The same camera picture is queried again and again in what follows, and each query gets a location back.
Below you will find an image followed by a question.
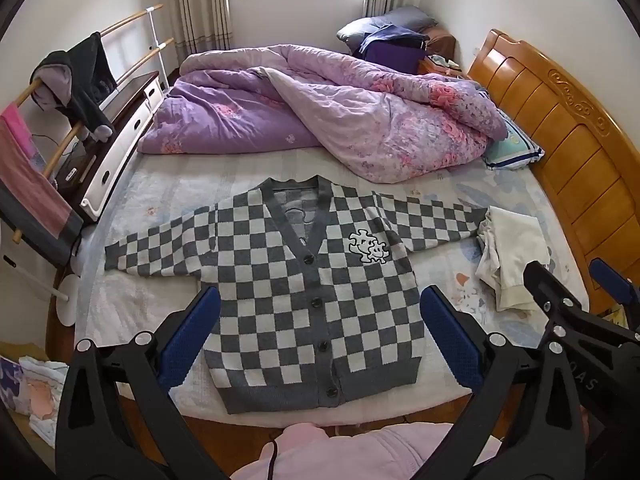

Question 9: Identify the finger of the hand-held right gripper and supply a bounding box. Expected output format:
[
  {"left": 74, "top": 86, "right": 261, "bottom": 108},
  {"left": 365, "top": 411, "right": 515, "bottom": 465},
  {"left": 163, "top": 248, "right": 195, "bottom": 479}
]
[
  {"left": 524, "top": 260, "right": 586, "bottom": 321},
  {"left": 590, "top": 258, "right": 640, "bottom": 311}
]

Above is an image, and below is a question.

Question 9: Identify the brown nightstand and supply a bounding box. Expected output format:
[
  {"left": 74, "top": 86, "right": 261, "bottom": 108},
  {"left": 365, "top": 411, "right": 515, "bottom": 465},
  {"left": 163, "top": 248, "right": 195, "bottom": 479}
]
[{"left": 417, "top": 25, "right": 471, "bottom": 81}]

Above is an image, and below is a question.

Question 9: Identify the grey white checkered cardigan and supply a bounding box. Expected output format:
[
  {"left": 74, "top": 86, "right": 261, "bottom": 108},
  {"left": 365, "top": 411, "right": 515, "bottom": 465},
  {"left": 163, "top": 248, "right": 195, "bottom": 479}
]
[{"left": 104, "top": 176, "right": 493, "bottom": 415}]

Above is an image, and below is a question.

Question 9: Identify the person's pink clothing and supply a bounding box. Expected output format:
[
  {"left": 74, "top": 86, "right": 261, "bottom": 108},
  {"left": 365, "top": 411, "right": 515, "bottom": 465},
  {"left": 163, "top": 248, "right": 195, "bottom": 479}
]
[{"left": 230, "top": 422, "right": 503, "bottom": 480}]

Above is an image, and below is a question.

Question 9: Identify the dusty pink grey towel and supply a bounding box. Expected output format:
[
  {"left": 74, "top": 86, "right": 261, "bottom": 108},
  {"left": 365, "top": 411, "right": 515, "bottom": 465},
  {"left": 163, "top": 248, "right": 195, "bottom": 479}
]
[{"left": 0, "top": 125, "right": 85, "bottom": 267}]

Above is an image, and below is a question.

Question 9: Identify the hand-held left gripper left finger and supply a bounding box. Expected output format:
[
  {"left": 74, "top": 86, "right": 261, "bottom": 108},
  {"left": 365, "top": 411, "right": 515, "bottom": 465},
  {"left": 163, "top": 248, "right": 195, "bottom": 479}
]
[{"left": 55, "top": 286, "right": 226, "bottom": 480}]

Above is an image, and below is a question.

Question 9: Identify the wooden drying rack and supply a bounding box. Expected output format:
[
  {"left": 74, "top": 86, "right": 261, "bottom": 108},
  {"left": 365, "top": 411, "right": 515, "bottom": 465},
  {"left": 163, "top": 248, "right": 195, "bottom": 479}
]
[{"left": 0, "top": 4, "right": 176, "bottom": 246}]

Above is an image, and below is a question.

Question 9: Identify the white fleece bed sheet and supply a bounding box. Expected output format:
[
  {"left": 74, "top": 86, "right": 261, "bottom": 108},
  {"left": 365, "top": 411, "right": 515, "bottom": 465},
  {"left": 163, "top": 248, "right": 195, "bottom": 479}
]
[{"left": 75, "top": 145, "right": 591, "bottom": 418}]

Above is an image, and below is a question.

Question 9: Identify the white clothes pile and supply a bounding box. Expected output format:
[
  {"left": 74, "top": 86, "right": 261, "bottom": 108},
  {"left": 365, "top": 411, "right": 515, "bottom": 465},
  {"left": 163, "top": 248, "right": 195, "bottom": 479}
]
[{"left": 475, "top": 206, "right": 551, "bottom": 313}]

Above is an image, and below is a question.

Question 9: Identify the purple floral quilt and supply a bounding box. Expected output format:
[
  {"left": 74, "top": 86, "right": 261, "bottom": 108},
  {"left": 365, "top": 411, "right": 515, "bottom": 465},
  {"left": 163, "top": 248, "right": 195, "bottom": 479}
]
[{"left": 136, "top": 44, "right": 508, "bottom": 185}]

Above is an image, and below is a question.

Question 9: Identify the dark purple cloth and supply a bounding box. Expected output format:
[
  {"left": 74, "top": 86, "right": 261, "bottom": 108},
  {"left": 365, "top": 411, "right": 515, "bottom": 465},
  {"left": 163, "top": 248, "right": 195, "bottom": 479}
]
[{"left": 352, "top": 24, "right": 430, "bottom": 73}]

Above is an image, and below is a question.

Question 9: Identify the bright pink patterned towel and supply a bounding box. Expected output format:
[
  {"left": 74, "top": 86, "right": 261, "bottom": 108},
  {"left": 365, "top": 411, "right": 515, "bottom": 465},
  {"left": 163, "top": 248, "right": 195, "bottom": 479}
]
[{"left": 0, "top": 101, "right": 36, "bottom": 153}]

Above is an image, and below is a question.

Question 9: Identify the grey pillow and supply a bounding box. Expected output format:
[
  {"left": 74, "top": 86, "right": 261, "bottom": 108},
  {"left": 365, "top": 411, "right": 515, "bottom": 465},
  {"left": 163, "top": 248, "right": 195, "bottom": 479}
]
[{"left": 336, "top": 6, "right": 438, "bottom": 51}]

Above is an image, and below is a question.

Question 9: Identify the white drawer cabinet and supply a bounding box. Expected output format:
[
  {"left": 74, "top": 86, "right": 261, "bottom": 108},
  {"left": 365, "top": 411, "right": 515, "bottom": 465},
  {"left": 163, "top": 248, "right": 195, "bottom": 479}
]
[{"left": 52, "top": 72, "right": 166, "bottom": 223}]

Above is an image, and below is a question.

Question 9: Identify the blue white pillow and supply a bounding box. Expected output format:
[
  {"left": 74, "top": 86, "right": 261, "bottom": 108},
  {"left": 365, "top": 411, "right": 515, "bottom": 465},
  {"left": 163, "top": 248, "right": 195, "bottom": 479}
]
[{"left": 482, "top": 87, "right": 546, "bottom": 172}]

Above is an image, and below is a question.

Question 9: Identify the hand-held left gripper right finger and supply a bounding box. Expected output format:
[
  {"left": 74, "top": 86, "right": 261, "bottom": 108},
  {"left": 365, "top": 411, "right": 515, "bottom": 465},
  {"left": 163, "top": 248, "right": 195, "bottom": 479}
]
[{"left": 415, "top": 286, "right": 588, "bottom": 480}]

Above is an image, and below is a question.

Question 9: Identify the black hoodie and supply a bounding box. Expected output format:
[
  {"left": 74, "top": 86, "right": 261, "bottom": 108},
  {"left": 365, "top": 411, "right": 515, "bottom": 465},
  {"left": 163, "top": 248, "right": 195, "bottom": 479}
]
[{"left": 31, "top": 31, "right": 118, "bottom": 141}]

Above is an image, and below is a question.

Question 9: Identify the pile of cloths on floor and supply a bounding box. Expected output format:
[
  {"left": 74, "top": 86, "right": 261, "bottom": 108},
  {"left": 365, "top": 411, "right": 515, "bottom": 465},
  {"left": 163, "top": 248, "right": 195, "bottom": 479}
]
[{"left": 0, "top": 355, "right": 71, "bottom": 448}]

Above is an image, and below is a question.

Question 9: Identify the white standing fan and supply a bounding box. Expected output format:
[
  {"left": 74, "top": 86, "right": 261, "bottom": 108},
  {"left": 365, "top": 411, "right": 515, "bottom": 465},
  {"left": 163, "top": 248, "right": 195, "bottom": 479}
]
[{"left": 20, "top": 255, "right": 81, "bottom": 327}]

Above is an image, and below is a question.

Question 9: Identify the wooden bed headboard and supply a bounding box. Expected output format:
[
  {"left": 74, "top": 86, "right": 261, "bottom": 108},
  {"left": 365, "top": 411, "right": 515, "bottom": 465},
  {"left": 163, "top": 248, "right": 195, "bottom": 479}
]
[{"left": 467, "top": 29, "right": 640, "bottom": 328}]

